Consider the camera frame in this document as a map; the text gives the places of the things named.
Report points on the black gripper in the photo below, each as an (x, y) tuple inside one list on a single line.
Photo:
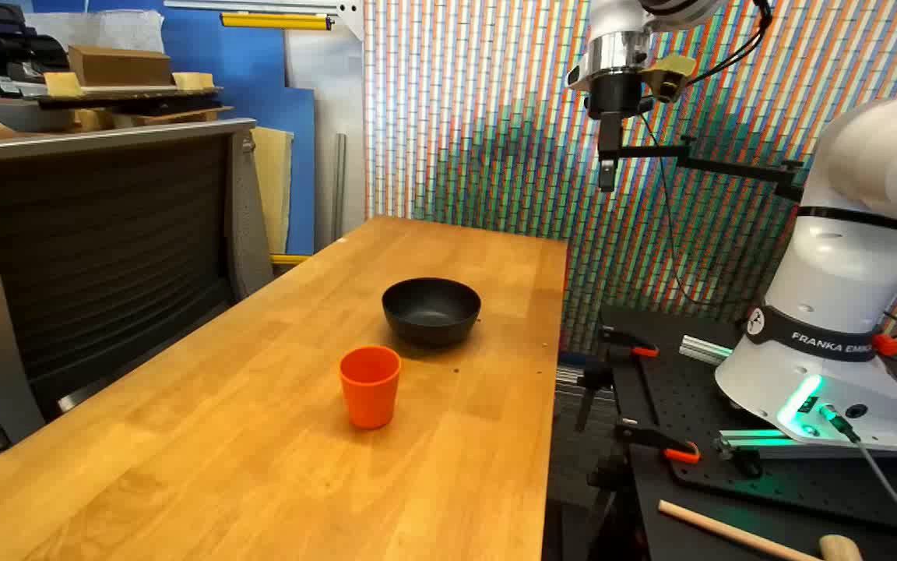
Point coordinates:
[(613, 97)]

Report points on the orange plastic cup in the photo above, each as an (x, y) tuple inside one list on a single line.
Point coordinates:
[(371, 391)]

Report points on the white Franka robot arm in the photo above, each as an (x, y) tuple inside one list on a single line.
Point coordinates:
[(849, 261)]

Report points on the black bowl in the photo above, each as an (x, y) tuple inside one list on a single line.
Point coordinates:
[(432, 312)]

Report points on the grey metal pole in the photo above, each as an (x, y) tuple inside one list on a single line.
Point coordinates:
[(340, 188)]

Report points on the red knob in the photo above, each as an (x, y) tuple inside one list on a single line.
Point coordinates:
[(887, 344)]

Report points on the beige foam board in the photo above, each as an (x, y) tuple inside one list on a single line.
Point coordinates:
[(273, 188)]

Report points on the yellow bar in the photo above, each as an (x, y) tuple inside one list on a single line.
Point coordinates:
[(275, 21)]

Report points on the blue panel board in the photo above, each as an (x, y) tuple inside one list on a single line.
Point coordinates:
[(249, 74)]

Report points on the wooden mallet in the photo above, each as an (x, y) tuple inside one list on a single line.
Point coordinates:
[(740, 531)]

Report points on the brown cardboard box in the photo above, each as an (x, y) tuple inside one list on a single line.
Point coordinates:
[(118, 68)]

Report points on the grey mesh office chair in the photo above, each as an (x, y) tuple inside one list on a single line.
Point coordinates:
[(93, 261)]

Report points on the yellowish wrist camera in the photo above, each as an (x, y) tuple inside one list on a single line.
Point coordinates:
[(669, 76)]

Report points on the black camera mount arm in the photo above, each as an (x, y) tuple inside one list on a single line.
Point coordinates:
[(718, 163)]

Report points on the aluminium rail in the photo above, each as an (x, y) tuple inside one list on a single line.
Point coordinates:
[(703, 349)]

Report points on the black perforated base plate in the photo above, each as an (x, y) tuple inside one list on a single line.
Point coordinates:
[(778, 483)]

